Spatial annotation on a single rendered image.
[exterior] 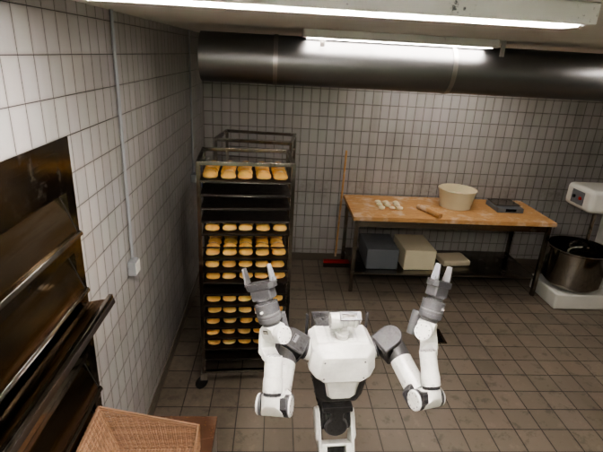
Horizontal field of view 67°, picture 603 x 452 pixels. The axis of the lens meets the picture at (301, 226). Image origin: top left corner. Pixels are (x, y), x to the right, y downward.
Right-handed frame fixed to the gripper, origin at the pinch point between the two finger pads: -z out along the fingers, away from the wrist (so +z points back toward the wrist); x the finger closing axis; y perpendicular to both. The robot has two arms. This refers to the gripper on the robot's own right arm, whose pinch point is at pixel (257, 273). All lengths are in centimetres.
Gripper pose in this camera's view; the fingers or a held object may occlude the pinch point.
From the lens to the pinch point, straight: 167.6
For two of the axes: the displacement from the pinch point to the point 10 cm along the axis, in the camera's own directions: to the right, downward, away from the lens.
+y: -4.0, 1.8, -9.0
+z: 2.5, 9.6, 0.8
